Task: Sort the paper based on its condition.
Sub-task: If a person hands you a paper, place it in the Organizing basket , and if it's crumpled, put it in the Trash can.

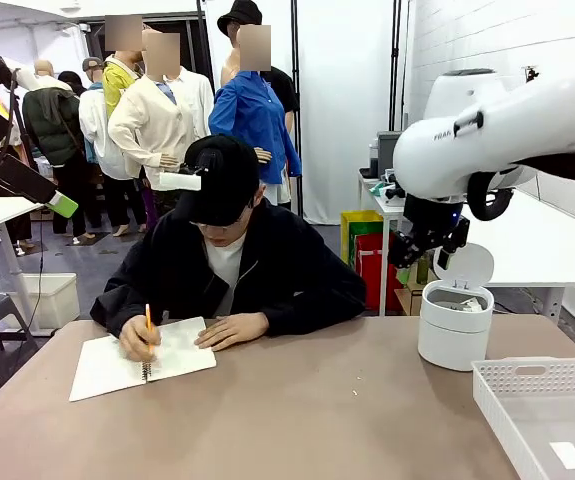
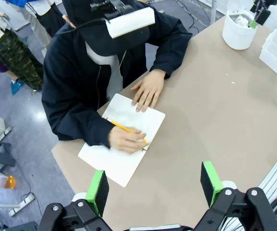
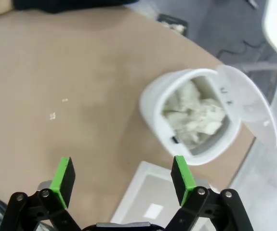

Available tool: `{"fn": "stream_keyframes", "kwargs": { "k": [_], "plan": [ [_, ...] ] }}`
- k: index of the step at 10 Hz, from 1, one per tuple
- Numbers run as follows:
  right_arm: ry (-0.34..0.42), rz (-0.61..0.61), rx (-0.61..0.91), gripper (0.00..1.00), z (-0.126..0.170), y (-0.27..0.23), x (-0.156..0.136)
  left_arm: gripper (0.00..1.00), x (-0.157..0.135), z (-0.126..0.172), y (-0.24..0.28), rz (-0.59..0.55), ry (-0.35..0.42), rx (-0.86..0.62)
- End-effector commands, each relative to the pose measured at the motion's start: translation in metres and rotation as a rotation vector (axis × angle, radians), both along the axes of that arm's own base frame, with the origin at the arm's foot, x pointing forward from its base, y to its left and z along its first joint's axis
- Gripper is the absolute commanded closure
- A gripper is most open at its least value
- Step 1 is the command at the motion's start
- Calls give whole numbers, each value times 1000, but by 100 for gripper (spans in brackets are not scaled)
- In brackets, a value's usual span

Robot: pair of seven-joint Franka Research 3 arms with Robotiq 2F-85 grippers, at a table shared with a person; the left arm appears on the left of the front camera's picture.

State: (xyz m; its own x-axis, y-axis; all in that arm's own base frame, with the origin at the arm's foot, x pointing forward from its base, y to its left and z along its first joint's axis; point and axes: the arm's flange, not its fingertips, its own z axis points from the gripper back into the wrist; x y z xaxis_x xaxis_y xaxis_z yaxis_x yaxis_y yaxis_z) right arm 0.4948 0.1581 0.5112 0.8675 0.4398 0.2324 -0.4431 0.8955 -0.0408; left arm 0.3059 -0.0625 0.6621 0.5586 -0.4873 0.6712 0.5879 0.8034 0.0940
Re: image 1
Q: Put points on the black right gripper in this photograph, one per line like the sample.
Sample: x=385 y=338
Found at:
x=429 y=217

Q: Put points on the orange pencil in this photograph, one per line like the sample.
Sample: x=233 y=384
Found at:
x=148 y=320

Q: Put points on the white spiral notebook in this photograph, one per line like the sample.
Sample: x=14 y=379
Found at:
x=107 y=367

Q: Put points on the person left forearm black sleeve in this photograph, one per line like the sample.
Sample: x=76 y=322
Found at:
x=312 y=312

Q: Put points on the person right forearm black sleeve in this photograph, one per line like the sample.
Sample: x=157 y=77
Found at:
x=112 y=310

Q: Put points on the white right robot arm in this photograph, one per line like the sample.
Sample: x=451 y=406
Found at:
x=492 y=135

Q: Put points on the person right hand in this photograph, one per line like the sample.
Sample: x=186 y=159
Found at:
x=137 y=340

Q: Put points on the person left hand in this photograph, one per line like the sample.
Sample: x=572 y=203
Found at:
x=232 y=330

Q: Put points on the green glass bottle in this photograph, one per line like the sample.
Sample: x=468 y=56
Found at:
x=423 y=272

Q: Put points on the wooden low shelf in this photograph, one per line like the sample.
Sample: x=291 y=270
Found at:
x=409 y=297

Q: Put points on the dark puffer jacket mannequin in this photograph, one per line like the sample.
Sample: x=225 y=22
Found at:
x=52 y=130

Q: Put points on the small white side table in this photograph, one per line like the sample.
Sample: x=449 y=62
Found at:
x=377 y=205

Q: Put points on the crumpled white paper ball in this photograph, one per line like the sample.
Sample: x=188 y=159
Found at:
x=471 y=305

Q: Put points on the yellow shopping bag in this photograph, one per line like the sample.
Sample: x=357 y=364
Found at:
x=359 y=225

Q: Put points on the teal cloth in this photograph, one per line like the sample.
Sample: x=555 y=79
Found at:
x=378 y=188

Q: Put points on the white round trash can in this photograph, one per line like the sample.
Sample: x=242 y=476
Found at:
x=452 y=335

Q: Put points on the grey box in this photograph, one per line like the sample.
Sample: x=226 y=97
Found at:
x=387 y=150

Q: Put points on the large white table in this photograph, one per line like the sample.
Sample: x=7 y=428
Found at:
x=542 y=240

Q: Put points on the white floor bin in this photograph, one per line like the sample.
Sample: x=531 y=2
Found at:
x=52 y=300

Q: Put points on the yellow shirt mannequin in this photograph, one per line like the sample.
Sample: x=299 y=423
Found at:
x=114 y=85

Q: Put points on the cream cardigan mannequin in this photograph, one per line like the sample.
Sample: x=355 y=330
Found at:
x=157 y=125

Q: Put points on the person black jacket torso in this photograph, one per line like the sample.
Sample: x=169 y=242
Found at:
x=277 y=260

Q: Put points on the white shirt mannequin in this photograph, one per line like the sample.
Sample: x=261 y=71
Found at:
x=197 y=100

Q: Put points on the black baseball cap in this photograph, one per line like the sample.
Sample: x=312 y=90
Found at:
x=227 y=170

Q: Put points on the white perforated plastic basket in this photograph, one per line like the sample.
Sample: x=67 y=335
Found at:
x=542 y=425

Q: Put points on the blue shirt mannequin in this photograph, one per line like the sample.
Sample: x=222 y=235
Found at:
x=247 y=115

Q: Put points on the flat white paper slip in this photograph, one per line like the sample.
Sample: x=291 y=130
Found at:
x=568 y=455

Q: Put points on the black bucket hat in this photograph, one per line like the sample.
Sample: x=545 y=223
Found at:
x=239 y=15

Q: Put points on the black camera tripod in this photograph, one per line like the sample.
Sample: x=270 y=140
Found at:
x=22 y=130

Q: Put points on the white head-mounted camera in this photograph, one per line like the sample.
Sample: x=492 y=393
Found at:
x=179 y=181

